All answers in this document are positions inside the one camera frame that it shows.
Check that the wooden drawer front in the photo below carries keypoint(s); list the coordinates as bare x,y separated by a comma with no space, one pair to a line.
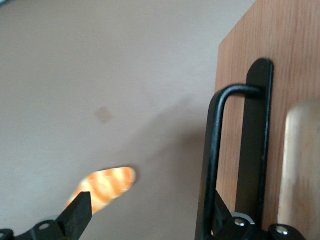
287,50

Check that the beige rounded object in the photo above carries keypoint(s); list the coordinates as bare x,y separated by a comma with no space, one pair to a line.
301,155

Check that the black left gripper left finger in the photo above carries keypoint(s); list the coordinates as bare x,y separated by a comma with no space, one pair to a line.
77,215

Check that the orange striped toy bread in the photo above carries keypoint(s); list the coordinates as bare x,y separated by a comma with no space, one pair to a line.
112,183

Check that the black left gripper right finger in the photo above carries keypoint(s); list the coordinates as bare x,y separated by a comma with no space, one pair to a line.
240,228

